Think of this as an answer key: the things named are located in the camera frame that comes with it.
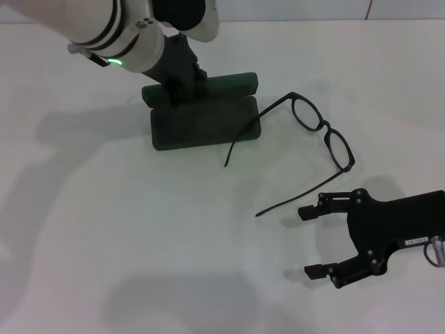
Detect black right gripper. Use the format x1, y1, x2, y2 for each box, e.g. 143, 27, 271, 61
298, 187, 445, 290

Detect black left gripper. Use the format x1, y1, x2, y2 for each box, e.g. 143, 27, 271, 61
142, 33, 209, 106

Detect green glasses case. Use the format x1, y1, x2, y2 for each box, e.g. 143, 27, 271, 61
141, 72, 262, 152

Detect black glasses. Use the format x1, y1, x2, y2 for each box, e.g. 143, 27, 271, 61
224, 91, 356, 218

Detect right arm connector cable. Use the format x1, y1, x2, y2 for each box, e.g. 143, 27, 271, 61
423, 234, 445, 269

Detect arm connector cable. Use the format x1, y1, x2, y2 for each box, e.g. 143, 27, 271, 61
67, 42, 109, 69
423, 234, 445, 269

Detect left arm connector cable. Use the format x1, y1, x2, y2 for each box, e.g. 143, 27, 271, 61
67, 42, 109, 69

